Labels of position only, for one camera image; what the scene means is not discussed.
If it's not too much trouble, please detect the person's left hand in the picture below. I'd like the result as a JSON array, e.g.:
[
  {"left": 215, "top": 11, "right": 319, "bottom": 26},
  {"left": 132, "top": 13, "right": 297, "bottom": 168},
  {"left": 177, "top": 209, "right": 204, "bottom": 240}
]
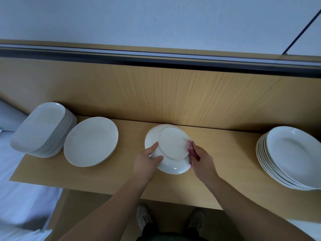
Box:
[{"left": 132, "top": 142, "right": 165, "bottom": 186}]

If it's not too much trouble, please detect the person's right hand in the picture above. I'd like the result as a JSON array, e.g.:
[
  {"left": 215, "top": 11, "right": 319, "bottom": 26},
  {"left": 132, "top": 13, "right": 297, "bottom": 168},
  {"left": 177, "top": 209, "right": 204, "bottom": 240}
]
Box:
[{"left": 189, "top": 142, "right": 220, "bottom": 186}]

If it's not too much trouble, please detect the pink cleaning cloth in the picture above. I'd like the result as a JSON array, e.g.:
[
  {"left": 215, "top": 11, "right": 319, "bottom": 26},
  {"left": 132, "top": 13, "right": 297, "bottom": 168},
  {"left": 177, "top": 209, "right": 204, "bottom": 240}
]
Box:
[{"left": 188, "top": 140, "right": 200, "bottom": 161}]

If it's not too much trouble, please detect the white glossy round plate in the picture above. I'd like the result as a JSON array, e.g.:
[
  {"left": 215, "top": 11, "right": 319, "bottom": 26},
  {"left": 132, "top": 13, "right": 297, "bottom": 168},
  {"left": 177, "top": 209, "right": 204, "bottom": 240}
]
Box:
[
  {"left": 144, "top": 123, "right": 193, "bottom": 175},
  {"left": 64, "top": 116, "right": 119, "bottom": 168}
]

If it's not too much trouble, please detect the stack of white round plates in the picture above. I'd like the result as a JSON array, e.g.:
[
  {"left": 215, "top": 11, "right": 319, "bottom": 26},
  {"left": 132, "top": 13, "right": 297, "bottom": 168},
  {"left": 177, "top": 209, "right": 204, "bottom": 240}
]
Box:
[{"left": 256, "top": 126, "right": 321, "bottom": 191}]

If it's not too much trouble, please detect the pile of white oblong plates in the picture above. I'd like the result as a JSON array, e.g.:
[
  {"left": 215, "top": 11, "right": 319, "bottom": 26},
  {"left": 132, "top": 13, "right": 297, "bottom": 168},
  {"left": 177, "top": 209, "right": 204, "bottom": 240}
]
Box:
[{"left": 10, "top": 102, "right": 78, "bottom": 159}]

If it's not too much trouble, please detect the person's right forearm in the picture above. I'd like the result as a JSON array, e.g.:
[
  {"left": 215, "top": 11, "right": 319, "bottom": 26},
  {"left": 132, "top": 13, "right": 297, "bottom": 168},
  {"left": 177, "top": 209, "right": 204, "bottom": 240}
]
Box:
[{"left": 206, "top": 175, "right": 314, "bottom": 241}]

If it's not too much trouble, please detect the person's left forearm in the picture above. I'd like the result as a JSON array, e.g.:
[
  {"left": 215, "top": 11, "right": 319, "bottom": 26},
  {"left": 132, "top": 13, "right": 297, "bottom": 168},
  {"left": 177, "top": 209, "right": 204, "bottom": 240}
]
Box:
[{"left": 59, "top": 179, "right": 150, "bottom": 241}]

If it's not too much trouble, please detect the white bed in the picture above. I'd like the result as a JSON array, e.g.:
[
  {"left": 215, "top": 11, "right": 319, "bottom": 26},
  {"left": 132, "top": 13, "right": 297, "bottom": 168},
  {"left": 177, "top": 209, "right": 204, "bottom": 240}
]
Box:
[{"left": 0, "top": 130, "right": 63, "bottom": 241}]

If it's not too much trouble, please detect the grey upholstered headboard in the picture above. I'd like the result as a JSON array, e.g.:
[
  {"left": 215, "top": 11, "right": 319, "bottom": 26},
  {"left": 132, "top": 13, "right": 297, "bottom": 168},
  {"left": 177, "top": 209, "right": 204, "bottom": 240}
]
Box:
[{"left": 0, "top": 99, "right": 28, "bottom": 133}]

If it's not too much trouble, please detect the black wall rail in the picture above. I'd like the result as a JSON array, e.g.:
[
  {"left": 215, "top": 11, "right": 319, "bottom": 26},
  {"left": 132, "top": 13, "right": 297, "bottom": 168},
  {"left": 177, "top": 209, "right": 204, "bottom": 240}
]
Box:
[{"left": 0, "top": 45, "right": 321, "bottom": 79}]

